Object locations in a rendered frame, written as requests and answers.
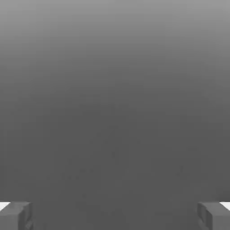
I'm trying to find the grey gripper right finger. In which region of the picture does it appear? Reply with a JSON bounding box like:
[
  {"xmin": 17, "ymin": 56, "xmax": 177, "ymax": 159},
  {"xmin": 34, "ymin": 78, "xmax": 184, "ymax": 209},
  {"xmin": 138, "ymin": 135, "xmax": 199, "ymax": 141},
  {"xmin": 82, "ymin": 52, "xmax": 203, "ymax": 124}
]
[{"xmin": 196, "ymin": 201, "xmax": 230, "ymax": 230}]

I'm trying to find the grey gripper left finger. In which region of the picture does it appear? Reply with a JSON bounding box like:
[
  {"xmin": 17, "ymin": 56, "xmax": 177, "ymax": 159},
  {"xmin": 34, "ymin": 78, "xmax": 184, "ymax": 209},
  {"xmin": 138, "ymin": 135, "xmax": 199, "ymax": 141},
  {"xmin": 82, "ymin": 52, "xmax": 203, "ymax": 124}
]
[{"xmin": 0, "ymin": 201, "xmax": 34, "ymax": 230}]

